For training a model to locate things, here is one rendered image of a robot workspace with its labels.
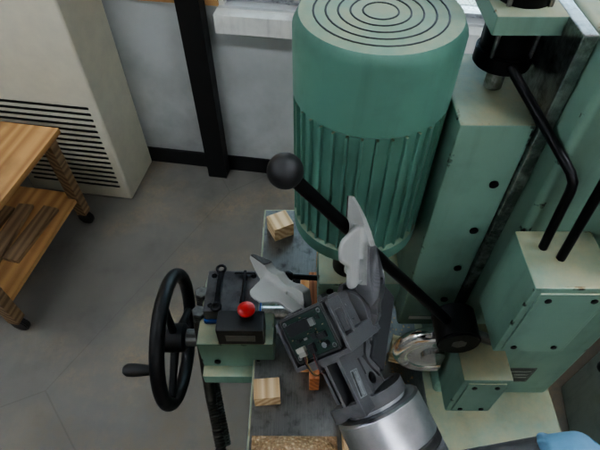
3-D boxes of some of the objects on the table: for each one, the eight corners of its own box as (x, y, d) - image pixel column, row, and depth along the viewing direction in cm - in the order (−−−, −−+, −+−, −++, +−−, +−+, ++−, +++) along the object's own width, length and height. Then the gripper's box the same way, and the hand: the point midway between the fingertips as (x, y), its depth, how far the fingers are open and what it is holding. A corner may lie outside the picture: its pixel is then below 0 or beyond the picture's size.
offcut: (280, 404, 83) (280, 396, 80) (254, 406, 83) (254, 399, 80) (279, 384, 85) (279, 376, 83) (254, 386, 85) (253, 379, 82)
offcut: (267, 227, 108) (266, 216, 105) (285, 220, 110) (285, 209, 107) (275, 241, 106) (274, 230, 103) (294, 234, 107) (294, 223, 104)
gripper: (445, 397, 40) (337, 187, 43) (279, 445, 50) (201, 273, 53) (470, 360, 47) (377, 182, 50) (320, 408, 58) (249, 259, 60)
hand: (300, 225), depth 54 cm, fingers open, 14 cm apart
